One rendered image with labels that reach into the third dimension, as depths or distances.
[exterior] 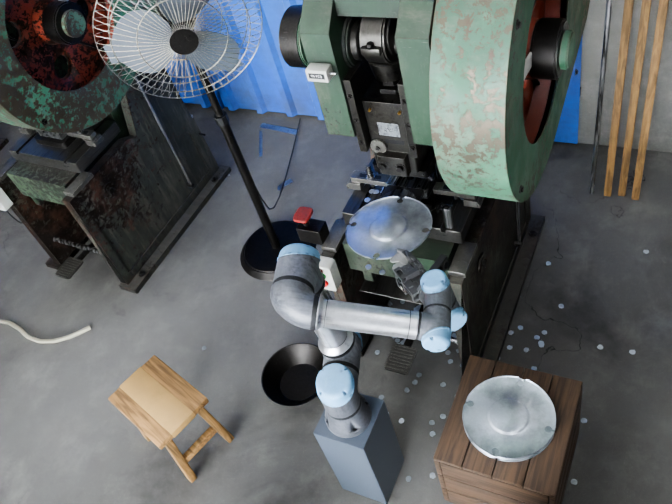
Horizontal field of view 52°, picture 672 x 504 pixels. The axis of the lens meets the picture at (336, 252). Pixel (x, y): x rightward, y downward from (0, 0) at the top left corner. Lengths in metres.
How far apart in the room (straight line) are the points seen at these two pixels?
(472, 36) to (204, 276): 2.23
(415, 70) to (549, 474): 1.25
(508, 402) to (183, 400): 1.18
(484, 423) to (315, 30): 1.31
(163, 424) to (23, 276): 1.69
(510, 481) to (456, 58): 1.28
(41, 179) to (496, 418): 2.26
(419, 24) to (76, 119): 1.55
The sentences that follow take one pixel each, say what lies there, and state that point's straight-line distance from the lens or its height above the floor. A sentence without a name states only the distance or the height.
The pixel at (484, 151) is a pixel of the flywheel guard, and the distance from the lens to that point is 1.70.
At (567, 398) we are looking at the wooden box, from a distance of 2.40.
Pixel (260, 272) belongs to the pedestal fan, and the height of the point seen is 0.03.
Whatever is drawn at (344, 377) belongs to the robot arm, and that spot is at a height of 0.68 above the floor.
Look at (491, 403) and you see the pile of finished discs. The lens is 2.36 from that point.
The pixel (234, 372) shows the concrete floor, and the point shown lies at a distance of 3.09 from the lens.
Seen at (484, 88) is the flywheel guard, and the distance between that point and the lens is 1.62.
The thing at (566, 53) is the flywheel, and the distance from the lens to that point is 1.94.
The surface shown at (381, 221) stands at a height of 0.80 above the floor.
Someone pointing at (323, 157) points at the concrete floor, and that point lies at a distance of 3.87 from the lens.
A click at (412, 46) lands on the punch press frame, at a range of 1.94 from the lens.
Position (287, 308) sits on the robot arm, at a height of 1.06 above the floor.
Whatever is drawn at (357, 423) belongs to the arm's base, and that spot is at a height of 0.50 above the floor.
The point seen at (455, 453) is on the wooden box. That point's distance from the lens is 2.31.
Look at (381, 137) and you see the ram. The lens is 2.26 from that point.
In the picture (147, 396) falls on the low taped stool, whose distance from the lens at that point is 2.77.
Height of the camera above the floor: 2.44
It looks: 47 degrees down
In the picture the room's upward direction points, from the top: 19 degrees counter-clockwise
